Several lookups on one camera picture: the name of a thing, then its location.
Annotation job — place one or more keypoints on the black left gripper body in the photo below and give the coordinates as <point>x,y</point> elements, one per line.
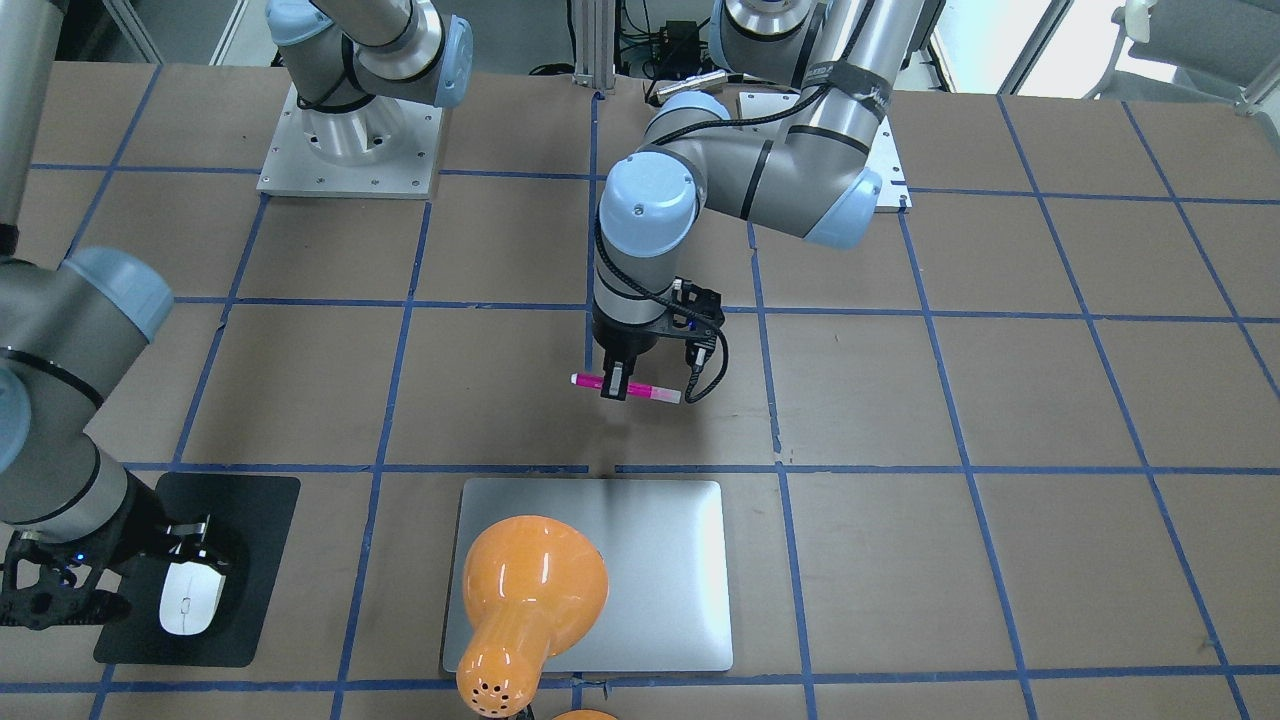
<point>622,338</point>

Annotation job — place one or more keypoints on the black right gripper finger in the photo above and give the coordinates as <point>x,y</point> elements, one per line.
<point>207,540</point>

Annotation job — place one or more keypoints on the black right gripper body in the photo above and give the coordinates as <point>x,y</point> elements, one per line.
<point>148,531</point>

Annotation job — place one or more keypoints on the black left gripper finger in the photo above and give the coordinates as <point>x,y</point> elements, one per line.
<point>616,380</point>

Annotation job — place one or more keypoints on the pink marker pen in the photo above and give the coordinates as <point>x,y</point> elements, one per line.
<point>641,390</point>

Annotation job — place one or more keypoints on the white computer mouse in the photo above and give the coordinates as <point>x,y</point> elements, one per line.
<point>190,598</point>

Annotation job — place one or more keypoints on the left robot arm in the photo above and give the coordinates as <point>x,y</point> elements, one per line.
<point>801,171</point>

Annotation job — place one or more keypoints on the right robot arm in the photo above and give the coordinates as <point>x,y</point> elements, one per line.
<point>71,333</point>

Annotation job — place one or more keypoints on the black mousepad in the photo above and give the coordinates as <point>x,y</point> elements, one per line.
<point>260,508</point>

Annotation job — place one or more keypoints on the silver apple laptop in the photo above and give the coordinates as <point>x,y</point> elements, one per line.
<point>663,545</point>

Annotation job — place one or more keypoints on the orange desk lamp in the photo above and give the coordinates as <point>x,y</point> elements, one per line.
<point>533,587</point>

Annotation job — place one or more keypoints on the silver metal cylinder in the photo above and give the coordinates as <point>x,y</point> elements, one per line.
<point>664,92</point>

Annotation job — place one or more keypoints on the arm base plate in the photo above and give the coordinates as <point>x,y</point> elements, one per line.
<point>884,158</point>
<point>386,150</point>

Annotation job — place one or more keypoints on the aluminium frame post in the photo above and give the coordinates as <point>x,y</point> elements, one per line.
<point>594,34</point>

